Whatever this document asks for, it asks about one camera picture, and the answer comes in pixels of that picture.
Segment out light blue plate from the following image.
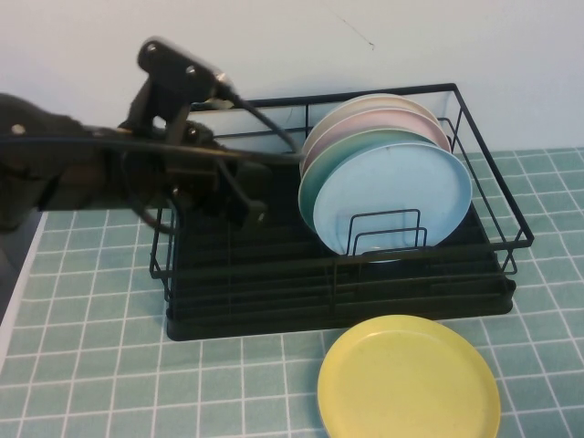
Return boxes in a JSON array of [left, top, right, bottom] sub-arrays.
[[312, 142, 474, 266]]

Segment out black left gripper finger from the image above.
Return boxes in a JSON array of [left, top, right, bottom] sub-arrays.
[[218, 146, 306, 168], [230, 180, 268, 228]]

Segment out green checked tablecloth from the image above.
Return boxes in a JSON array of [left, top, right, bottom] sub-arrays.
[[0, 148, 584, 438]]

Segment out green plate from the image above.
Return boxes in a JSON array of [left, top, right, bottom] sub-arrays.
[[297, 129, 451, 235]]

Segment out yellow plate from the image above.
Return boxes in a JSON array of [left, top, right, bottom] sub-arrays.
[[318, 313, 503, 438]]

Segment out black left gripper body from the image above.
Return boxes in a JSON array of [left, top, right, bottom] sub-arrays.
[[154, 120, 270, 218]]

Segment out black wire dish rack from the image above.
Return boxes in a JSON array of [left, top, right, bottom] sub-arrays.
[[149, 82, 535, 320]]

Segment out black camera cable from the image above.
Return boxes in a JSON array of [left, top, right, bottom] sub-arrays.
[[213, 75, 306, 159]]

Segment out cream plate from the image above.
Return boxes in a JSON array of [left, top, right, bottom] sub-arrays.
[[304, 92, 442, 152]]

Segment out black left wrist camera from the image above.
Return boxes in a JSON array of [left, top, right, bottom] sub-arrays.
[[119, 36, 232, 138]]

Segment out pink plate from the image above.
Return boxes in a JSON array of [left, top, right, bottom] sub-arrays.
[[300, 108, 452, 175]]

